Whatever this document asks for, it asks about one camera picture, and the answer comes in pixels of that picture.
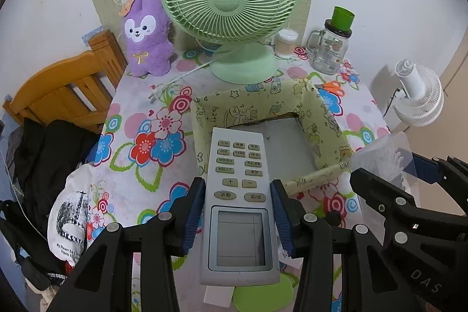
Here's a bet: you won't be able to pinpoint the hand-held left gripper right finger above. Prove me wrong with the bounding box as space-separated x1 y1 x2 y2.
270 179 426 312

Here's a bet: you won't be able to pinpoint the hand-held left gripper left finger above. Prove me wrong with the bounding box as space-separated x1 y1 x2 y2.
47 177 207 312

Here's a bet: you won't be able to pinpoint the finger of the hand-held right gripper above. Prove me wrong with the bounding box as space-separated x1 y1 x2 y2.
411 152 468 214
350 168 417 247

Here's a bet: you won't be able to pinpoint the clear plastic case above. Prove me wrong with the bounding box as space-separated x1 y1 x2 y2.
350 134 419 196

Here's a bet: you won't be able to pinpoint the grey remote control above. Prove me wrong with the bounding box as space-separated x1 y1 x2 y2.
199 127 281 286

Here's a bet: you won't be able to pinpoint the small white box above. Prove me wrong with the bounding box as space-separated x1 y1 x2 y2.
203 285 235 308

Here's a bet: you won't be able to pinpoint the green patterned box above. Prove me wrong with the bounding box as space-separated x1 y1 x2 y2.
190 77 355 196

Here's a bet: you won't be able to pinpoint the white clip fan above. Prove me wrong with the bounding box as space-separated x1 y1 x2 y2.
393 59 445 126

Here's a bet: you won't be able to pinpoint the green round lid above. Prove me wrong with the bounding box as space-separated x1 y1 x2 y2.
233 275 295 312

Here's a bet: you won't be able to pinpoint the floral tablecloth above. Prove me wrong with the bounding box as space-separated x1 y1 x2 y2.
86 45 393 312

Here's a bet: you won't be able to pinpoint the orange scissors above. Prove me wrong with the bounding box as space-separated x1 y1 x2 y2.
317 80 344 96

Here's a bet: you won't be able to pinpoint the white printed tote bag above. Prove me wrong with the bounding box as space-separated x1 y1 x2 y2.
47 162 97 265

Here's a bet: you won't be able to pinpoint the glass jar mug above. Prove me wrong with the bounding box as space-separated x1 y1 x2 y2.
306 20 352 75

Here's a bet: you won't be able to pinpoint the black jacket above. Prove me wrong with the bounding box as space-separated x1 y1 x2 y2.
7 118 101 210

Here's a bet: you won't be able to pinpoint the purple plush toy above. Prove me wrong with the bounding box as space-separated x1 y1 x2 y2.
119 0 175 78

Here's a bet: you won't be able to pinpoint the cotton swab container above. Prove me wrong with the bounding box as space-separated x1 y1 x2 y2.
275 30 300 60

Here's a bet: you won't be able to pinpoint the green plastic cup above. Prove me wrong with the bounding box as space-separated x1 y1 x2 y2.
331 6 356 32

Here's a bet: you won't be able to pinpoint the wooden chair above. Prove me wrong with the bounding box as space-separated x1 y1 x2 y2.
3 30 128 133

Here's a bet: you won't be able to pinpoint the green desk fan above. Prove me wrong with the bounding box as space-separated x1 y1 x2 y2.
160 0 302 84

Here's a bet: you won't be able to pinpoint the black power cable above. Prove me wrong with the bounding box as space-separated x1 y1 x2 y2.
382 87 403 115

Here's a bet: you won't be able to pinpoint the white fan power cable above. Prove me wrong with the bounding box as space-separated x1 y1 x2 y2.
147 58 220 104

